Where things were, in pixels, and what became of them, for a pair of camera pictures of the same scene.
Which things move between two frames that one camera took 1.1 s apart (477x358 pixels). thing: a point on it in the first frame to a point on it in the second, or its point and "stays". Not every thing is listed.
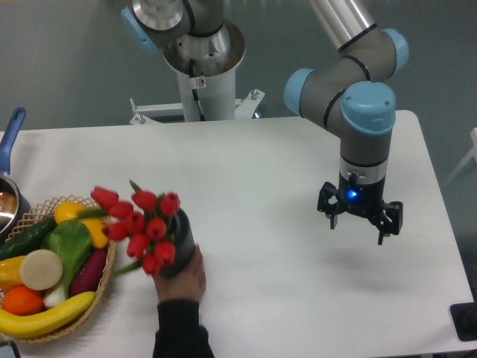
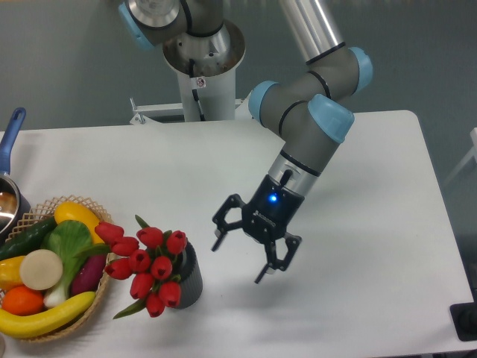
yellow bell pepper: x=10 y=272 stays
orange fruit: x=19 y=300 stays
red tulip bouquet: x=146 y=223 to x=151 y=259
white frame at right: x=472 y=154 stays
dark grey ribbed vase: x=183 y=238 to x=188 y=269
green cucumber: x=28 y=241 stays
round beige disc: x=41 y=269 stays
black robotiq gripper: x=362 y=191 to x=267 y=216
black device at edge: x=464 y=318 stays
